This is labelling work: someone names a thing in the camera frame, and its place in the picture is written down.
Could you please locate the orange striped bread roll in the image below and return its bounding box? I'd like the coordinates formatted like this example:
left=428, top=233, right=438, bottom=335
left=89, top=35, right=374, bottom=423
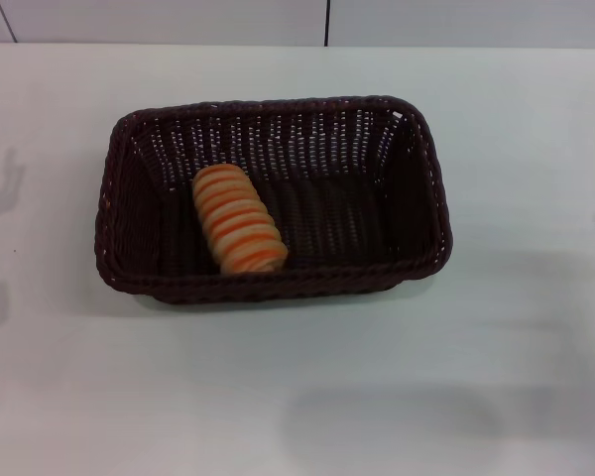
left=191, top=164, right=290, bottom=276

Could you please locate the black woven rectangular basket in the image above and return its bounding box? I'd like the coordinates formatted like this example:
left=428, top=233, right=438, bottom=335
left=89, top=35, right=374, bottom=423
left=94, top=95, right=454, bottom=305

